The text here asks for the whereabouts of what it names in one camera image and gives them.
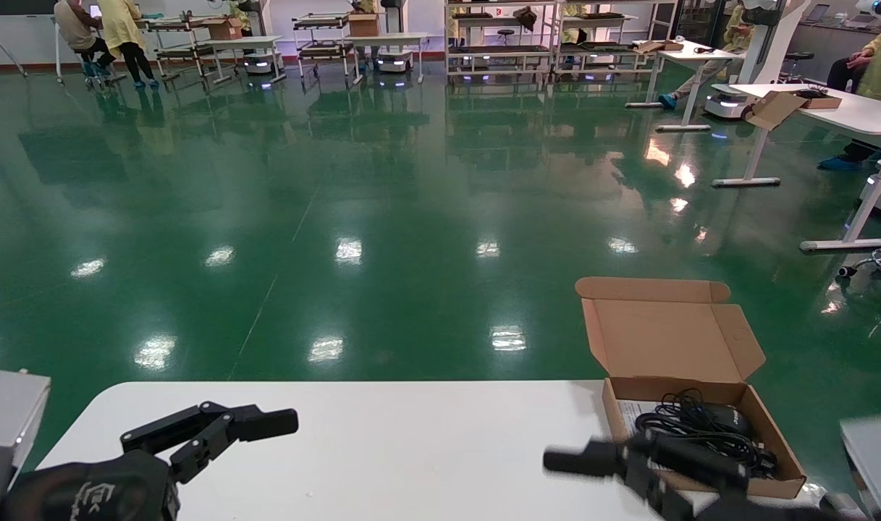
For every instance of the flat cardboard box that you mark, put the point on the flat cardboard box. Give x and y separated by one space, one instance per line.
661 45

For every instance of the white robot with column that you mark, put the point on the white robot with column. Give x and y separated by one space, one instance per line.
762 43

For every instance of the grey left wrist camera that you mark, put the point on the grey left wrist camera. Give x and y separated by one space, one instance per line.
9 420

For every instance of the metal trolley rack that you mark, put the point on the metal trolley rack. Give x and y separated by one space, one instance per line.
324 51
176 24

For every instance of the open cardboard box with flap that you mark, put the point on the open cardboard box with flap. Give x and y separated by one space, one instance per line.
773 108

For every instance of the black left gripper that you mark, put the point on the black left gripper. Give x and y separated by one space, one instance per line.
85 496

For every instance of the cardboard storage box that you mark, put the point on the cardboard storage box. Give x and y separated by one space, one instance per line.
672 340

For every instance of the large white work table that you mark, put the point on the large white work table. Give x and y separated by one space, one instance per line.
867 119

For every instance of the black stool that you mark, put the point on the black stool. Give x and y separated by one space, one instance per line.
507 32
798 56

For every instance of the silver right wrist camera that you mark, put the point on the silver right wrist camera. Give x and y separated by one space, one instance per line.
878 456

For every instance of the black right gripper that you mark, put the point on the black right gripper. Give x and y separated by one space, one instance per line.
759 512

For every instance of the white paper manual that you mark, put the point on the white paper manual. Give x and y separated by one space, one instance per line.
632 416

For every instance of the seated person in beige top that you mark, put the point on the seated person in beige top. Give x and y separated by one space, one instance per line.
74 25

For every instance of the person in yellow coat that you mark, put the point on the person in yellow coat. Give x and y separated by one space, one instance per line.
121 29
737 32
237 11

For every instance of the tall metal shelf rack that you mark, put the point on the tall metal shelf rack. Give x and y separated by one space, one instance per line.
606 46
498 49

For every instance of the dark board on tripod stand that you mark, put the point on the dark board on tripod stand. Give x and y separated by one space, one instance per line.
6 6

